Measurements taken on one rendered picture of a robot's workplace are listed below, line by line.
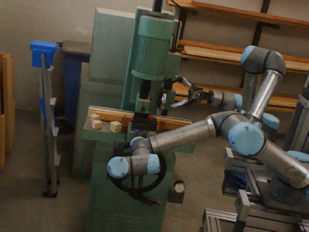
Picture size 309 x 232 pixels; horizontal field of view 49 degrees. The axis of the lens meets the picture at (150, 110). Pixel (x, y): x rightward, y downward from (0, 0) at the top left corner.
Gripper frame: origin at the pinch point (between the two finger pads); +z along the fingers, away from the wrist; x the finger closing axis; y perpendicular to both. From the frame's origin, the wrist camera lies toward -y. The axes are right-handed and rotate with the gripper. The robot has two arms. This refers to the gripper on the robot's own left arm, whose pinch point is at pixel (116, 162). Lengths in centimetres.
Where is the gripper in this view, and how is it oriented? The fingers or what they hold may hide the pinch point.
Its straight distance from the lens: 159.7
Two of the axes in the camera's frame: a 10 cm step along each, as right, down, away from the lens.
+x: 9.8, 1.5, 1.0
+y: -1.3, 9.8, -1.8
